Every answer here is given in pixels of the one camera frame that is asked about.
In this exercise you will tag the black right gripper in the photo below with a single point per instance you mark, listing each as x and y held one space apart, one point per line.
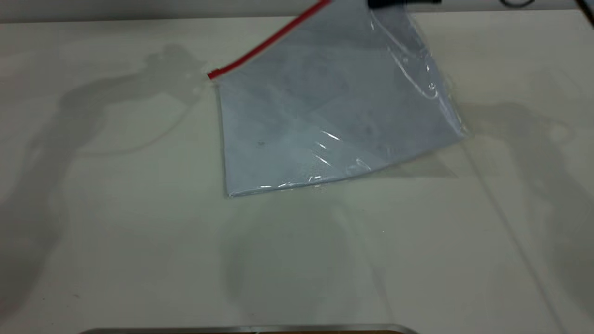
424 2

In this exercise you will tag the clear plastic zip bag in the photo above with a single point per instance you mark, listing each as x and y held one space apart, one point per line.
334 106

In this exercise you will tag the white paper sheets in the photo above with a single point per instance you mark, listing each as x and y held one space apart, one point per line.
325 120

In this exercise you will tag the silver metal strip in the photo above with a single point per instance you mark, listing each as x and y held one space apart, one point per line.
250 329

